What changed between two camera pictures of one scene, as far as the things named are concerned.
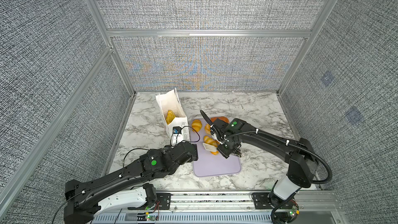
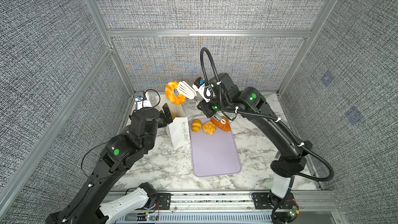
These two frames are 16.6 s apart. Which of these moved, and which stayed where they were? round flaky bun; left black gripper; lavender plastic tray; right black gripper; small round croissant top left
Moved: left black gripper; right black gripper
Stayed: small round croissant top left; round flaky bun; lavender plastic tray
